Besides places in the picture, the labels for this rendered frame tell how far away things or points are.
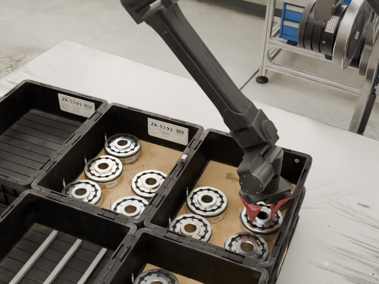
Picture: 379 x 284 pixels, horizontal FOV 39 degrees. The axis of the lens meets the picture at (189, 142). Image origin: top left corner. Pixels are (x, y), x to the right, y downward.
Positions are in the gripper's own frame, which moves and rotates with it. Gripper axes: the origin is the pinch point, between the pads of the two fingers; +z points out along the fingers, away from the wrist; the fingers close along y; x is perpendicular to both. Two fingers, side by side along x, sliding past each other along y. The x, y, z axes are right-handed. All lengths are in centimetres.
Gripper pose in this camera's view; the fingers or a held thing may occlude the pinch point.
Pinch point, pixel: (262, 213)
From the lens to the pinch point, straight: 132.8
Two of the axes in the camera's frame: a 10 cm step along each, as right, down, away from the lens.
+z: -0.1, 7.9, 6.1
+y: 8.9, -2.7, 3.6
